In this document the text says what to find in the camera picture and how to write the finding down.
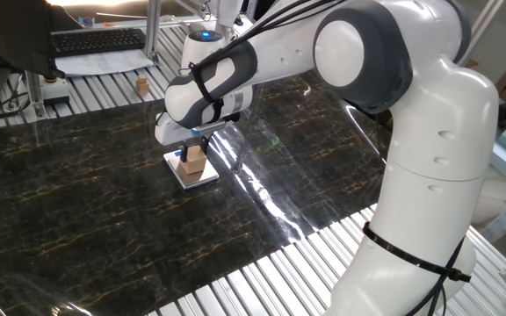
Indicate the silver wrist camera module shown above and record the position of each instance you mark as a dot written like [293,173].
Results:
[209,128]

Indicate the light wooden block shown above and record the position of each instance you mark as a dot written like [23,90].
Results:
[193,160]

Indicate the black marble pattern mat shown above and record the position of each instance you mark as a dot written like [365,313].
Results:
[81,197]

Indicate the aluminium frame post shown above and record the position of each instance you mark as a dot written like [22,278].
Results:
[153,30]
[481,26]
[35,94]

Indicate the black computer monitor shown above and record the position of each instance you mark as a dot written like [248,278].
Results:
[11,35]

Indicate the white foam packing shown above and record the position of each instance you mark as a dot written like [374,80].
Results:
[499,197]

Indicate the black computer keyboard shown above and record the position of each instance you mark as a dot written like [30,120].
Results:
[99,41]

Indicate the white paper sheet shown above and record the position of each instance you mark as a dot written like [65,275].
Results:
[103,63]

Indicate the silver digital pocket scale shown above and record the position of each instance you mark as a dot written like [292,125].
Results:
[198,177]

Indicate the small wooden cuboid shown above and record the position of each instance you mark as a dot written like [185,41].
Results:
[142,88]

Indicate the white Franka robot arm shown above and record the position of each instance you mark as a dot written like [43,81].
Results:
[433,140]

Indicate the small wooden cube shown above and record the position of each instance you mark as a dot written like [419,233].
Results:
[142,79]

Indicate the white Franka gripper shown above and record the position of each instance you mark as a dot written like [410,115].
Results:
[167,134]

